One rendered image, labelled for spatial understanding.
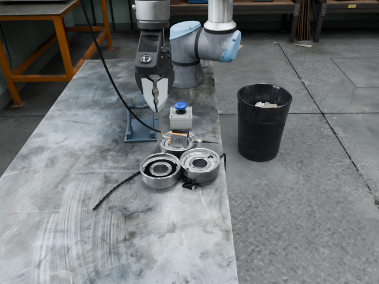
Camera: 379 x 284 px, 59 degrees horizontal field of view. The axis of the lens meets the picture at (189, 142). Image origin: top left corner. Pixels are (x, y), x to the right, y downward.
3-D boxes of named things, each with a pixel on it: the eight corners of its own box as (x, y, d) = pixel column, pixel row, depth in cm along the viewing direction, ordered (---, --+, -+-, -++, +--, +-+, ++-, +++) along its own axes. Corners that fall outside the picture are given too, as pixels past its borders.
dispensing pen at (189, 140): (218, 146, 94) (161, 139, 97) (219, 133, 91) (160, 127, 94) (217, 150, 92) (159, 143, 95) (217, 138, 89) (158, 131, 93)
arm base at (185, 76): (168, 73, 143) (167, 50, 138) (204, 72, 143) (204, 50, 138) (166, 88, 131) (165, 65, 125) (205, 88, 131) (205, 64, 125)
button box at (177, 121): (192, 129, 106) (192, 116, 104) (170, 129, 107) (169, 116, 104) (192, 116, 113) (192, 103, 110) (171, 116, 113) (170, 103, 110)
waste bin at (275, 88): (287, 165, 217) (298, 107, 192) (236, 165, 217) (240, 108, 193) (276, 136, 245) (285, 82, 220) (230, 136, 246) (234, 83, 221)
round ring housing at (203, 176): (197, 190, 83) (197, 178, 81) (172, 169, 90) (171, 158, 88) (227, 172, 89) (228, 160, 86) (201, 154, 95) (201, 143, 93)
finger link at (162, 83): (171, 105, 87) (170, 70, 82) (169, 114, 81) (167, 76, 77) (159, 105, 87) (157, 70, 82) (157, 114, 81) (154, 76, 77)
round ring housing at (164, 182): (146, 195, 82) (145, 182, 80) (137, 169, 90) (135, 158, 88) (186, 185, 85) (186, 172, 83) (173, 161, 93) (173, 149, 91)
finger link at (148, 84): (158, 105, 87) (157, 70, 82) (156, 114, 81) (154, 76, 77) (146, 105, 87) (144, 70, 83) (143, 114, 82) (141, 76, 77)
